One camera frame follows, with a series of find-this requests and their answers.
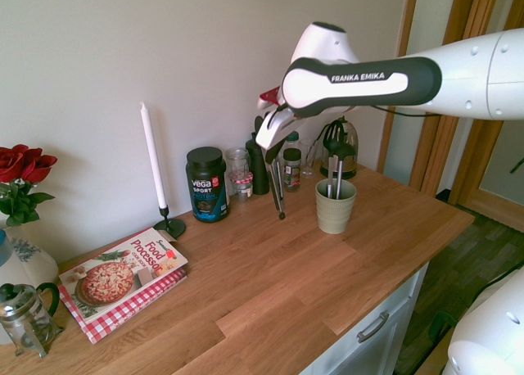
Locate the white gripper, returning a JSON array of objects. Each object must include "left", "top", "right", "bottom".
[{"left": 255, "top": 104, "right": 306, "bottom": 164}]

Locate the green ribbed utensil holder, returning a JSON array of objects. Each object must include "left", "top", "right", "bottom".
[{"left": 314, "top": 178, "right": 358, "bottom": 235}]

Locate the black candle holder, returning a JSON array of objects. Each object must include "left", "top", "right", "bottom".
[{"left": 153, "top": 205, "right": 187, "bottom": 238}]

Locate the spice jar with black lid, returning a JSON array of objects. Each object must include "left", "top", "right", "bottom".
[{"left": 282, "top": 147, "right": 303, "bottom": 193}]

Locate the dark green bottle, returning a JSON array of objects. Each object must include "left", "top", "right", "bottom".
[{"left": 245, "top": 115, "right": 270, "bottom": 196}]

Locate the clear drinking glass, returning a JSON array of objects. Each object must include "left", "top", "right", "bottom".
[{"left": 298, "top": 138, "right": 320, "bottom": 177}]

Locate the empty glass jar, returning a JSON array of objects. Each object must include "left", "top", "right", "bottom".
[{"left": 224, "top": 147, "right": 251, "bottom": 180}]

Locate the small jar red checkered lid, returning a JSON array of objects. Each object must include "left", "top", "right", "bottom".
[{"left": 230, "top": 172, "right": 255, "bottom": 204}]

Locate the black slotted spatula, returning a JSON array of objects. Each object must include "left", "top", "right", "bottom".
[{"left": 323, "top": 120, "right": 346, "bottom": 198}]

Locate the glass and steel kettle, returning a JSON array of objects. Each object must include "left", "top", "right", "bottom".
[{"left": 318, "top": 115, "right": 360, "bottom": 179}]

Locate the black Vega protein tub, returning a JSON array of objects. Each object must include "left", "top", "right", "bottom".
[{"left": 185, "top": 146, "right": 232, "bottom": 224}]

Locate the tall white candle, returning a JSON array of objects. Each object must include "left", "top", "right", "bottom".
[{"left": 139, "top": 101, "right": 169, "bottom": 210}]

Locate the food processor cookbook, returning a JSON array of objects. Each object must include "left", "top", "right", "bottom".
[{"left": 58, "top": 227, "right": 190, "bottom": 326}]

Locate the white cabinet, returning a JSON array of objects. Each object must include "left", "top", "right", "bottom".
[{"left": 297, "top": 261, "right": 431, "bottom": 375}]

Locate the red checkered book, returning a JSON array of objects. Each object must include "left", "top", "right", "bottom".
[{"left": 58, "top": 267, "right": 189, "bottom": 346}]

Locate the red roses bouquet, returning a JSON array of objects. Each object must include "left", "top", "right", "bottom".
[{"left": 0, "top": 143, "right": 59, "bottom": 228}]

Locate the white floral vase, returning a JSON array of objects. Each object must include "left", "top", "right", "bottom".
[{"left": 0, "top": 220, "right": 60, "bottom": 346}]

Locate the blue grey container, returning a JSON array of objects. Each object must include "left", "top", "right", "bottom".
[{"left": 0, "top": 228, "right": 16, "bottom": 269}]

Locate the glass French press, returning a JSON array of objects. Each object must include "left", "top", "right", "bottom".
[{"left": 0, "top": 282, "right": 66, "bottom": 358}]

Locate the red white wrist camera mount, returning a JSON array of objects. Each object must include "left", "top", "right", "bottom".
[{"left": 256, "top": 86, "right": 285, "bottom": 111}]

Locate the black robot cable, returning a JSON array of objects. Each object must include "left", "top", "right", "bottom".
[{"left": 366, "top": 103, "right": 440, "bottom": 118}]

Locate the wooden door frame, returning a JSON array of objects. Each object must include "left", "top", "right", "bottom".
[{"left": 375, "top": 0, "right": 524, "bottom": 229}]

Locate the metal drawer handle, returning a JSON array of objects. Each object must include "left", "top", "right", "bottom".
[{"left": 356, "top": 312, "right": 391, "bottom": 344}]

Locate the black floor cable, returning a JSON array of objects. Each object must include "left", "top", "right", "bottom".
[{"left": 469, "top": 266, "right": 524, "bottom": 307}]

